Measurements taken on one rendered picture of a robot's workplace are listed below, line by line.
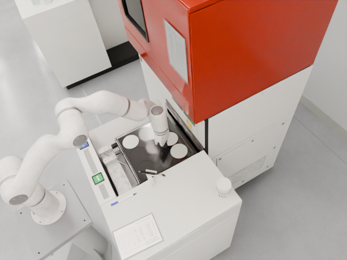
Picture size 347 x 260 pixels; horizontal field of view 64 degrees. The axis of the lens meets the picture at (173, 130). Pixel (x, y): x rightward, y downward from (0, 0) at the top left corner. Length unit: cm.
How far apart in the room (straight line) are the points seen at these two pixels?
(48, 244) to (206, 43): 125
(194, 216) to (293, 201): 132
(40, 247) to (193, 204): 81
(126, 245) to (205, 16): 103
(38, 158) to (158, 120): 56
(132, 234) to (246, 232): 121
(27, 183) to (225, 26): 101
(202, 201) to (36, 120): 243
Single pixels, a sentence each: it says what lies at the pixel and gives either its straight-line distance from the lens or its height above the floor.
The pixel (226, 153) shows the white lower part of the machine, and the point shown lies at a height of 78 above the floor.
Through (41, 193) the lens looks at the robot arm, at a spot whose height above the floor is 108.
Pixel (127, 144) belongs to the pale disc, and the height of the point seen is 90.
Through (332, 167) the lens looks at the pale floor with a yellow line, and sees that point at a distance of 283.
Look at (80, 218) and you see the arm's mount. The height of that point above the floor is 86.
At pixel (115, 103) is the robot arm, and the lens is 118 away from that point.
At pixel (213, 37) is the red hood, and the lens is 105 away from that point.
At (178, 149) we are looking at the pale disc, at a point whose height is 90.
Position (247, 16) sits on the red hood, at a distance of 111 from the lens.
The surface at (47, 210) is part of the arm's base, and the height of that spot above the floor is 95.
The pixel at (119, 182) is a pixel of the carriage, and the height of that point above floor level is 88.
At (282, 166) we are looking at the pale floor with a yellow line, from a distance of 270.
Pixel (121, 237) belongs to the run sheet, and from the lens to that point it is 142.
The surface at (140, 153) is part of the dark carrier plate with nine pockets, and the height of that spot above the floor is 90.
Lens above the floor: 229
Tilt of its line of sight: 54 degrees down
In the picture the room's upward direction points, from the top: 9 degrees counter-clockwise
